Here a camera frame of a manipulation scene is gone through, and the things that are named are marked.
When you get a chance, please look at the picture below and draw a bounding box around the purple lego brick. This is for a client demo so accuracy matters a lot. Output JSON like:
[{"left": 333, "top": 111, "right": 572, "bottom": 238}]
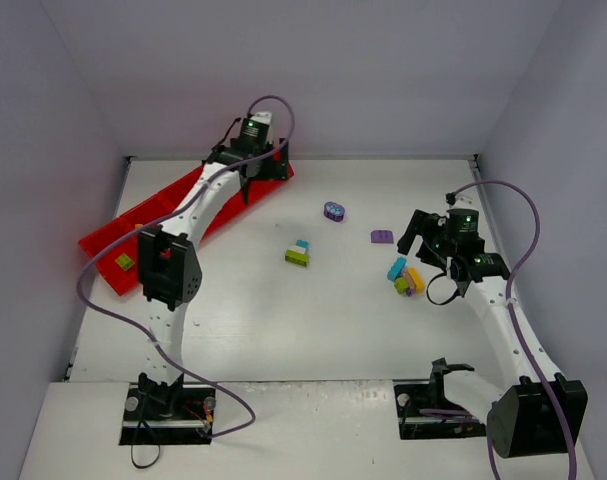
[{"left": 370, "top": 230, "right": 394, "bottom": 244}]

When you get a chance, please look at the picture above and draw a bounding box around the purple round lego piece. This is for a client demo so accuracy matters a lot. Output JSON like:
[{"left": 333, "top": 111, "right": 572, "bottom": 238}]
[{"left": 323, "top": 202, "right": 345, "bottom": 222}]

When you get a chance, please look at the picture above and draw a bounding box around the small green lego brick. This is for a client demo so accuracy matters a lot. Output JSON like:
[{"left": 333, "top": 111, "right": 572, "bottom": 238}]
[{"left": 115, "top": 253, "right": 135, "bottom": 271}]

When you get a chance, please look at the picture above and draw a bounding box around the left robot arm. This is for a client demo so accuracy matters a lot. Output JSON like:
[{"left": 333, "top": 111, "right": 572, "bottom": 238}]
[{"left": 137, "top": 111, "right": 274, "bottom": 403}]

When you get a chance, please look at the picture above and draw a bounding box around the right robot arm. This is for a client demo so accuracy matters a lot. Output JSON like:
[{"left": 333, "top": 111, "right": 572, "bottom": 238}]
[{"left": 397, "top": 208, "right": 588, "bottom": 458}]

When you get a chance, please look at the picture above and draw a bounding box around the turquoise lego in pile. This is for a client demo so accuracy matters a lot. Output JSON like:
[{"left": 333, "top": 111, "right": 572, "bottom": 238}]
[{"left": 387, "top": 257, "right": 406, "bottom": 282}]

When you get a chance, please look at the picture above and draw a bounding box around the yellow lego in pile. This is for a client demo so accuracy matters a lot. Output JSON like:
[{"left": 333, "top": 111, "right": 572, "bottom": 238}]
[{"left": 407, "top": 267, "right": 425, "bottom": 294}]

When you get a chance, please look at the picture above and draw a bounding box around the pink lego in pile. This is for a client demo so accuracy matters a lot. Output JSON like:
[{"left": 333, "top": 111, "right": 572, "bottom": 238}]
[{"left": 403, "top": 270, "right": 416, "bottom": 296}]

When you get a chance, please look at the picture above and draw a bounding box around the green lego in pile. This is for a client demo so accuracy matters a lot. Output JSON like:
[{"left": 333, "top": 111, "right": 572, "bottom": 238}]
[{"left": 394, "top": 277, "right": 410, "bottom": 295}]

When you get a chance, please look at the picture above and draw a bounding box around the white curved lego brick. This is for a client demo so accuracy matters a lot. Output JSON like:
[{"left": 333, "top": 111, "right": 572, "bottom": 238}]
[{"left": 289, "top": 245, "right": 308, "bottom": 254}]

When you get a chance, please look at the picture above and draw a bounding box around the long green lego brick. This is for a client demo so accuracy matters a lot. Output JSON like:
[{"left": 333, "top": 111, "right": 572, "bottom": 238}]
[{"left": 284, "top": 249, "right": 309, "bottom": 267}]

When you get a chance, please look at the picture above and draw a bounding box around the red compartment tray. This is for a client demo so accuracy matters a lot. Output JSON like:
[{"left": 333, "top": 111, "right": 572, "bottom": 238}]
[{"left": 77, "top": 158, "right": 296, "bottom": 297}]

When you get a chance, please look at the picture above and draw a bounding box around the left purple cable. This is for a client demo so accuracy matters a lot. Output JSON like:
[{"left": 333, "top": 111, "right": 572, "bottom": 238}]
[{"left": 77, "top": 94, "right": 257, "bottom": 440}]

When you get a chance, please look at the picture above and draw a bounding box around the purple cable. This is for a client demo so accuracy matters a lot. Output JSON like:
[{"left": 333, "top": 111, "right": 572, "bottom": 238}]
[
  {"left": 77, "top": 94, "right": 257, "bottom": 440},
  {"left": 445, "top": 180, "right": 579, "bottom": 480}
]

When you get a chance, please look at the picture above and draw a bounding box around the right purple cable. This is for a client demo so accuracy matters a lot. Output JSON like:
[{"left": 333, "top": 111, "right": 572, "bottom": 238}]
[{"left": 445, "top": 180, "right": 579, "bottom": 480}]

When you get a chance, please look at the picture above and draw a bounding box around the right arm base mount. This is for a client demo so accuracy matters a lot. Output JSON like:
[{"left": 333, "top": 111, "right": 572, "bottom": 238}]
[{"left": 392, "top": 358, "right": 486, "bottom": 441}]

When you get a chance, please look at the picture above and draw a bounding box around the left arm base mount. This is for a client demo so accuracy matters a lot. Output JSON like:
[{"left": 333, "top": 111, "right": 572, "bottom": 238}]
[{"left": 119, "top": 384, "right": 216, "bottom": 446}]

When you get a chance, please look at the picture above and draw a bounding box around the black cable loop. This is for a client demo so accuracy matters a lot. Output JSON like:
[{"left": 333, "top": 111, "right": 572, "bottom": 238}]
[{"left": 130, "top": 419, "right": 162, "bottom": 470}]

